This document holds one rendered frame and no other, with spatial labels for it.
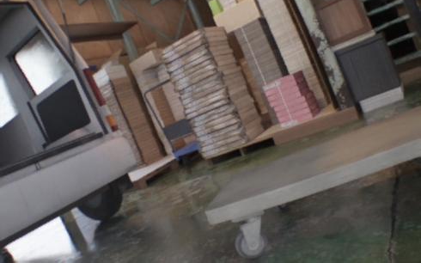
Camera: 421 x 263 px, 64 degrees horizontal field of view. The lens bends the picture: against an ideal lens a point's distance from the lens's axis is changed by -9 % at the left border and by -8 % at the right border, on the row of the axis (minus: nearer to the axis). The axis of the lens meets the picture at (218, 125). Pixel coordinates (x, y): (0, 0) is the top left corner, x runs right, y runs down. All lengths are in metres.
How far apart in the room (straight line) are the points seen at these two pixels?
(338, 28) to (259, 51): 0.86
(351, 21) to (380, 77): 0.46
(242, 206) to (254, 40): 2.43
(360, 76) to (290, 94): 0.56
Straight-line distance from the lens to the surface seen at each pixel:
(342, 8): 2.82
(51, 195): 2.10
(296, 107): 2.92
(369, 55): 2.79
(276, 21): 3.30
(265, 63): 3.35
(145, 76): 4.99
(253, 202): 1.08
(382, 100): 2.81
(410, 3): 1.35
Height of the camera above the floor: 0.49
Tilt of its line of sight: 3 degrees down
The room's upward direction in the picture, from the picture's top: 23 degrees counter-clockwise
